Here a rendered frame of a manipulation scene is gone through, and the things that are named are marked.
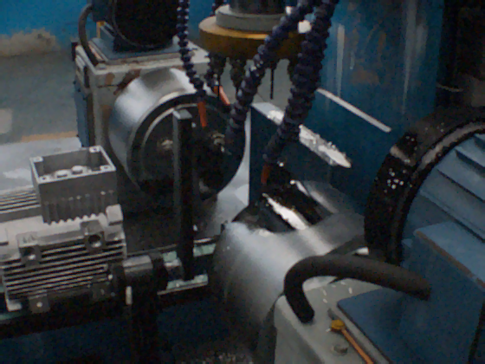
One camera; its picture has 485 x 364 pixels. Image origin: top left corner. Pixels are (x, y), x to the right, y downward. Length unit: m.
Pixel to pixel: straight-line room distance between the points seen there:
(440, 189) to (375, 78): 0.58
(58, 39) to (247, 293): 5.98
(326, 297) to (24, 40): 6.15
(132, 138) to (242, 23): 0.38
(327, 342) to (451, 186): 0.19
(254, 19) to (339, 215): 0.32
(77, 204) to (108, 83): 0.51
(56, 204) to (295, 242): 0.37
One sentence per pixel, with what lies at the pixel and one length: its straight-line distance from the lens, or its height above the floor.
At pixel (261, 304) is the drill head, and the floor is 1.09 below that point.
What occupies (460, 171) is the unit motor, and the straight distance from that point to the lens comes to 0.52.
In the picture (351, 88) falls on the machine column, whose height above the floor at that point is 1.21.
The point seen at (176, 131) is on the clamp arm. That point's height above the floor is 1.23.
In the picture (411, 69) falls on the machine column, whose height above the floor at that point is 1.29.
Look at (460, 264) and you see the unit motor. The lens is 0.44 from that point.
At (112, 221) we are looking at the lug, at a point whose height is 1.08.
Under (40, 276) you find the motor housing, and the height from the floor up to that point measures 1.02.
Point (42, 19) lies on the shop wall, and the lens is 6.62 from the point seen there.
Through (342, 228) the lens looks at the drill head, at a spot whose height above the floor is 1.16.
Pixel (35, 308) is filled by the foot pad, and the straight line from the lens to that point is 0.99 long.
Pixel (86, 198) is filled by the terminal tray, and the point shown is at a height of 1.11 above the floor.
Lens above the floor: 1.54
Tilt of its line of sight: 26 degrees down
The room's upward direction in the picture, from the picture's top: 1 degrees clockwise
